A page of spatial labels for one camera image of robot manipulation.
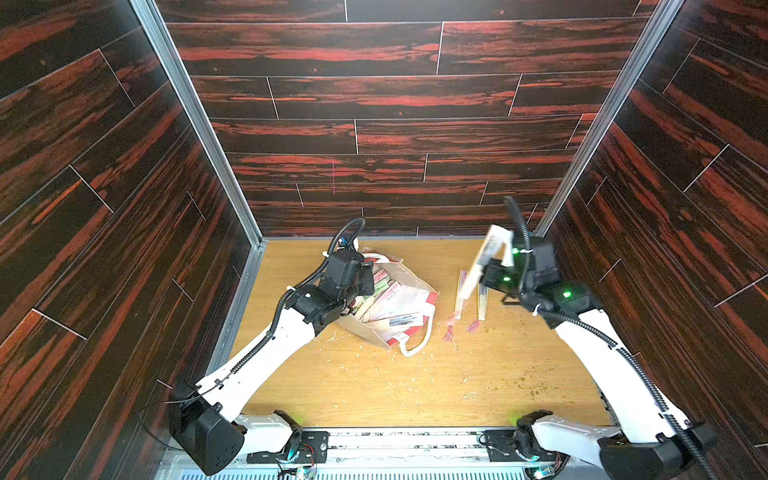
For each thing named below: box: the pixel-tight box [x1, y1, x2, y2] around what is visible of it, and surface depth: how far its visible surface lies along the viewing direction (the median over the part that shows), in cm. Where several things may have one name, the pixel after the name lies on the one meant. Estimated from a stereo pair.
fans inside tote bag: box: [351, 268, 425, 328], surface depth 97 cm
